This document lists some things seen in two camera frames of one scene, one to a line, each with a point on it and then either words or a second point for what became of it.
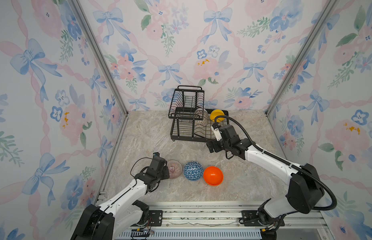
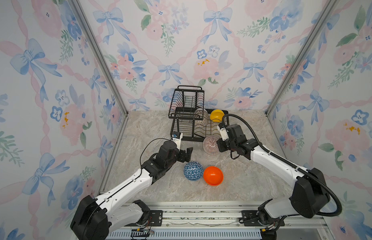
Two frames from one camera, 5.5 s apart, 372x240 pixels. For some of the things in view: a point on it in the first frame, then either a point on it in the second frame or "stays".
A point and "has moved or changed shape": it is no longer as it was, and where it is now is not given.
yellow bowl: [215, 113] stays
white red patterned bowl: [200, 114] stays
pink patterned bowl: [175, 168] has moved or changed shape
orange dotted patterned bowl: [200, 123] stays
